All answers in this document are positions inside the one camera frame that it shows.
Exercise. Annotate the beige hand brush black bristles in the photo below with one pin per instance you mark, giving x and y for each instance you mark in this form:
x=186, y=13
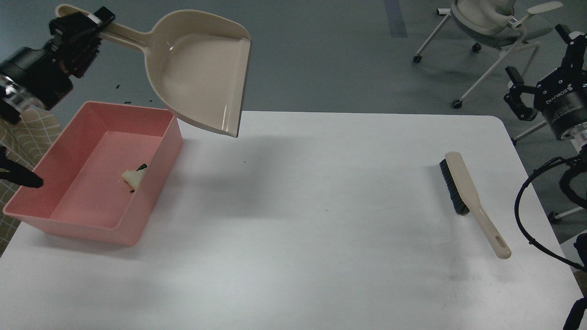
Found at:
x=465, y=200

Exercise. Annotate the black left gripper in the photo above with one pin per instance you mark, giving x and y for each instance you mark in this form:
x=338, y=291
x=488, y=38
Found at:
x=39, y=78

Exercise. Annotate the pink plastic bin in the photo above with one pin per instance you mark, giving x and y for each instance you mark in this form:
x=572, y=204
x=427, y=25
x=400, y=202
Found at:
x=84, y=195

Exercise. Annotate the white office chair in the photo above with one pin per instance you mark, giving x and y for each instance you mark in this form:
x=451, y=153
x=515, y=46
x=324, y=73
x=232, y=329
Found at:
x=497, y=24

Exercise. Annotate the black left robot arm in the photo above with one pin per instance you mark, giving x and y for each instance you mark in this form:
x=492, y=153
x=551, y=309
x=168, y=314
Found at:
x=42, y=77

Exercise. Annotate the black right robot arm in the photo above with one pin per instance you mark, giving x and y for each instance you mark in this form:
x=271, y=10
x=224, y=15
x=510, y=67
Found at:
x=576, y=166

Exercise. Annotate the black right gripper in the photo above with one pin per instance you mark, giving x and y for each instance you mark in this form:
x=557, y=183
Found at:
x=560, y=97

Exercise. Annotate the yellow sponge piece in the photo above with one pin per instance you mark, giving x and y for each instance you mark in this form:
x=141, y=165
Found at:
x=140, y=168

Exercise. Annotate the beige scrap strip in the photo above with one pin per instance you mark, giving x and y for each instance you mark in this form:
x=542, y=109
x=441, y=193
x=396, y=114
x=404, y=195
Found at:
x=125, y=176

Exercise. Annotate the beige checkered cloth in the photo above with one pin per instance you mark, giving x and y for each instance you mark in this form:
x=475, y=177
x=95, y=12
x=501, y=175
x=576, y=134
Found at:
x=27, y=142

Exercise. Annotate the beige plastic dustpan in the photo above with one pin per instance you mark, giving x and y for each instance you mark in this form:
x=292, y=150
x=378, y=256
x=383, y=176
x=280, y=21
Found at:
x=196, y=63

